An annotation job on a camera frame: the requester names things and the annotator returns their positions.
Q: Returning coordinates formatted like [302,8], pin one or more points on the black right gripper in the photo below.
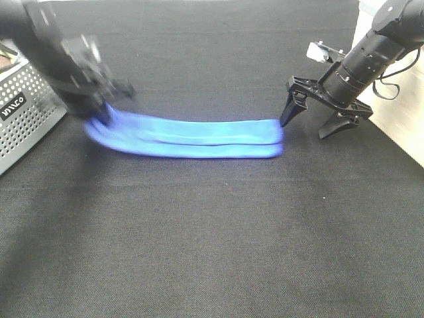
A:
[346,113]

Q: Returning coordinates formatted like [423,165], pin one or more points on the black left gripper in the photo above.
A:
[89,92]

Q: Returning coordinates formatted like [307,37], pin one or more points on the blue microfibre towel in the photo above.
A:
[154,136]

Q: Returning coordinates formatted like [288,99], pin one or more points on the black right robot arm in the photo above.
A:
[396,30]

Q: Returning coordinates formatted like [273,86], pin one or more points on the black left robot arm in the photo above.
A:
[72,67]

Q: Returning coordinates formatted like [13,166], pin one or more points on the grey perforated plastic basket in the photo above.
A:
[29,110]

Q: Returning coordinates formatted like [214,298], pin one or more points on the white plastic storage crate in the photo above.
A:
[399,112]

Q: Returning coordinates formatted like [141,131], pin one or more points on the yellow cloth in basket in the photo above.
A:
[6,51]

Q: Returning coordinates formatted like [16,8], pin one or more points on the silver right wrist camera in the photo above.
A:
[323,54]

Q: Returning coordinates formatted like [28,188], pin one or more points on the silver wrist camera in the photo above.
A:
[82,49]
[323,54]

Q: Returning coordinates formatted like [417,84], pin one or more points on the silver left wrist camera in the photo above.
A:
[82,49]

